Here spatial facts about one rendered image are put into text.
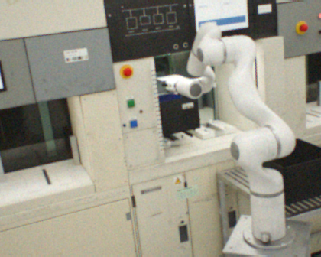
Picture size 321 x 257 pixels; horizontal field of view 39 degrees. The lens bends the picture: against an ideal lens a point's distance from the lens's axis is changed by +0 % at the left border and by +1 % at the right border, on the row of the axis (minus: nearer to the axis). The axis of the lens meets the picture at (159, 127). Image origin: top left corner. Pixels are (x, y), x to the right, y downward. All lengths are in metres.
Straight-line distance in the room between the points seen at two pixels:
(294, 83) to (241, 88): 0.92
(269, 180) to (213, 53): 0.50
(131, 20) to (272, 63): 0.76
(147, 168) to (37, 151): 0.66
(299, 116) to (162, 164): 0.83
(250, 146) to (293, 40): 1.05
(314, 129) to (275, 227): 1.09
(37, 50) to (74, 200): 0.71
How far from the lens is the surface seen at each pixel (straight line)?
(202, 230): 2.50
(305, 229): 1.84
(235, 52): 1.73
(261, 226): 1.71
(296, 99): 2.57
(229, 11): 2.29
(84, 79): 2.05
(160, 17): 2.14
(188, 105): 2.33
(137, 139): 2.18
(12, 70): 2.00
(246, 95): 1.64
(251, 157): 1.56
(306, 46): 2.55
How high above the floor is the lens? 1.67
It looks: 16 degrees down
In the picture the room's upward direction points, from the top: 7 degrees counter-clockwise
